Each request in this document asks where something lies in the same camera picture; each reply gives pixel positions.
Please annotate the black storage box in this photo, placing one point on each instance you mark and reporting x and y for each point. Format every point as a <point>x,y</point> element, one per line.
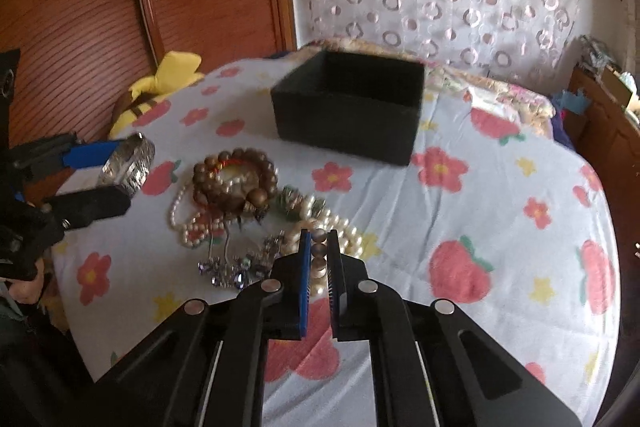
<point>350,117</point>

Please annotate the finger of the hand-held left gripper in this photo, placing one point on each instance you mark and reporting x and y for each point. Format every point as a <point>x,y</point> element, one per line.
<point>90,154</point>
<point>87,207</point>

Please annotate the wooden nightstand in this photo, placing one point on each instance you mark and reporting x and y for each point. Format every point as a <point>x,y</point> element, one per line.
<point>610,122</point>

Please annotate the strawberry flower print bedsheet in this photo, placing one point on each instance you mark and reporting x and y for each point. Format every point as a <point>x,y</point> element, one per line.
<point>480,232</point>

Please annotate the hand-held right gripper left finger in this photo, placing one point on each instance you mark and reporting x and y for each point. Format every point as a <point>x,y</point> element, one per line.
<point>302,283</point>

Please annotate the blue cloth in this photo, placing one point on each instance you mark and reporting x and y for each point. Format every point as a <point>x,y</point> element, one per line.
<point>570,104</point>

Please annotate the yellow plush toy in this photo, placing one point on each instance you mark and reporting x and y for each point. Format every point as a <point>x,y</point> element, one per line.
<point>165,74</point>

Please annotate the silver bangle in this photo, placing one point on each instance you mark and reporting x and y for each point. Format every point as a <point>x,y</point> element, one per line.
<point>129,164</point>

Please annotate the wooden headboard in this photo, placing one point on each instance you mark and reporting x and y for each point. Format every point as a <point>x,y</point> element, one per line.
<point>100,32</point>

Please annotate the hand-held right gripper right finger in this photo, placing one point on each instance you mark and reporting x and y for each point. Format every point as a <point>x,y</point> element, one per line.
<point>334,287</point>

